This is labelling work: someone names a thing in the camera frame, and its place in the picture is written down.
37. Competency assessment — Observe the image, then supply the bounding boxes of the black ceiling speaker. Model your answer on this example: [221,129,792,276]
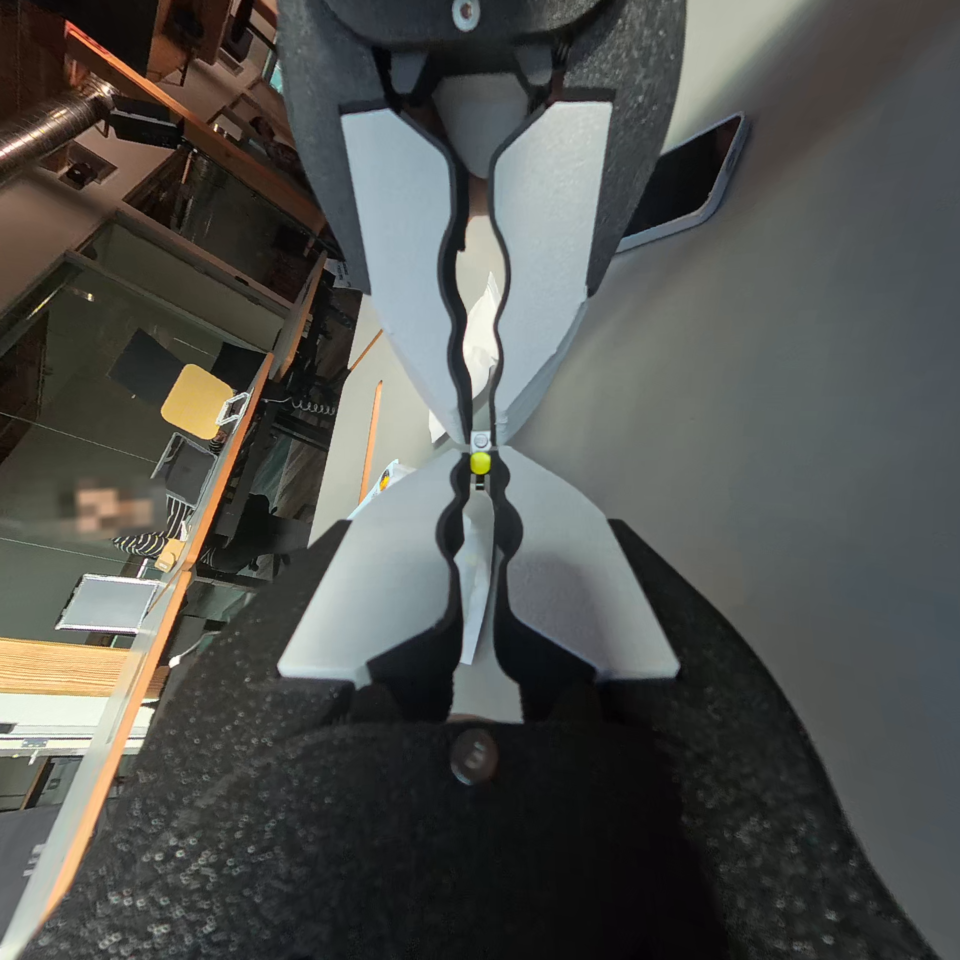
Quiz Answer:
[105,96,185,150]

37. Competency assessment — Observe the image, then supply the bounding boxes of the silver framed monitor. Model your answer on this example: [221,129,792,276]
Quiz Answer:
[54,573,162,635]

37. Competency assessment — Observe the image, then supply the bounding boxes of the black lego bar coloured studs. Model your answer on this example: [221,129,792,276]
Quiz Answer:
[465,429,496,496]

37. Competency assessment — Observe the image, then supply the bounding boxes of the light blue phone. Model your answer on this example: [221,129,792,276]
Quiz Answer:
[615,112,751,255]

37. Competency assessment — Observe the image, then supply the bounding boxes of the light wooden beam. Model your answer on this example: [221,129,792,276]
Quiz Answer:
[0,637,174,699]

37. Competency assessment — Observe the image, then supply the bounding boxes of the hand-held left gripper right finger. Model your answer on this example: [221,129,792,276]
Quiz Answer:
[491,446,682,723]

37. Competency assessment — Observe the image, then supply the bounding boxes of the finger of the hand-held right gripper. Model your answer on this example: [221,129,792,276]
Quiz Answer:
[339,108,477,449]
[487,101,618,445]

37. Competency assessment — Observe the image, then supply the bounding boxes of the metal air duct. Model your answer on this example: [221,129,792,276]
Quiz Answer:
[0,84,117,181]

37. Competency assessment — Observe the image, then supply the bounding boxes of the flat white paper bag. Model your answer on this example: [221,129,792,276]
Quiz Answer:
[426,270,505,445]

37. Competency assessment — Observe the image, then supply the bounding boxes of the long desk orange edge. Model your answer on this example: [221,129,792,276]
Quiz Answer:
[0,351,276,960]

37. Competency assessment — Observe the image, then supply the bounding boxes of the yellow chair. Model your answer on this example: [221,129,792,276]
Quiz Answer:
[159,363,235,440]

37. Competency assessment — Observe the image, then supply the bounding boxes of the instruction booklet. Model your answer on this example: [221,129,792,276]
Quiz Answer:
[348,457,420,520]

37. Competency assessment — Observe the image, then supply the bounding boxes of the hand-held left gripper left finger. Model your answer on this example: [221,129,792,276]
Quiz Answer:
[277,448,472,723]

